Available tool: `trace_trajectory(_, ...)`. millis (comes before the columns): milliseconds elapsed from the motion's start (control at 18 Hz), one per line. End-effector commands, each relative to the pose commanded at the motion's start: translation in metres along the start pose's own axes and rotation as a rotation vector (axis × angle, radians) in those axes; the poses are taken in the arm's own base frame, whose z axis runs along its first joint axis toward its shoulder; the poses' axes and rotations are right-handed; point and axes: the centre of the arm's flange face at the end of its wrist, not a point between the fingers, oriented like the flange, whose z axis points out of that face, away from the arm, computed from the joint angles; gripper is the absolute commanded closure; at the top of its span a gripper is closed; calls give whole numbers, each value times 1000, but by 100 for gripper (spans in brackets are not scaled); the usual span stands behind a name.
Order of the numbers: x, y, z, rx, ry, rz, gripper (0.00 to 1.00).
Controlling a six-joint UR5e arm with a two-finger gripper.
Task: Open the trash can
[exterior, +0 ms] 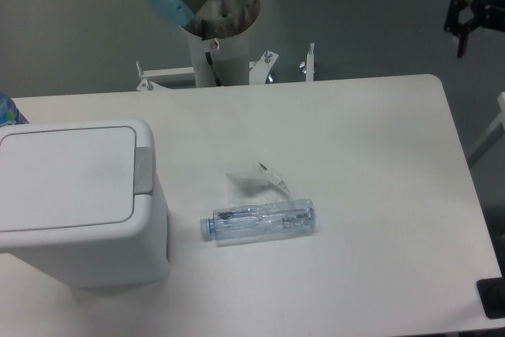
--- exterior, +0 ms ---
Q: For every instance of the white furniture leg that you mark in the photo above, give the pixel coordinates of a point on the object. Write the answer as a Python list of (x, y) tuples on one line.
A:
[(493, 132)]

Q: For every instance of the black device at table corner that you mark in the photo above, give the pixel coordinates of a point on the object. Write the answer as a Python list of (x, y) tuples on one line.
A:
[(491, 292)]

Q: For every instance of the clear plastic wrapper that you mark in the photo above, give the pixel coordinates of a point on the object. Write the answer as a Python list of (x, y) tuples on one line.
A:
[(256, 182)]

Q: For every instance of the white push-lid trash can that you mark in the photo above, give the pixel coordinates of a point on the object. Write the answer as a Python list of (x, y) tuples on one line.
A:
[(82, 202)]

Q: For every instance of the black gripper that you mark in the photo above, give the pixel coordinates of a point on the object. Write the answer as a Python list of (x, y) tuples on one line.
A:
[(487, 14)]

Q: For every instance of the clear plastic water bottle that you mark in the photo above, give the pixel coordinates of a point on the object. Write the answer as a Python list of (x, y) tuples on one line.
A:
[(260, 223)]

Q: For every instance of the white metal base frame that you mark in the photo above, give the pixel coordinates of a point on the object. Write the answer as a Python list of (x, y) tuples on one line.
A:
[(260, 72)]

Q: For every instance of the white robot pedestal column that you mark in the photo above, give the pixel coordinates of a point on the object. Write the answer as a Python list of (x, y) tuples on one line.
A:
[(220, 62)]

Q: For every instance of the blue patterned bottle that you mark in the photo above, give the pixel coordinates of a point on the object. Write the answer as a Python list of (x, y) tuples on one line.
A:
[(9, 113)]

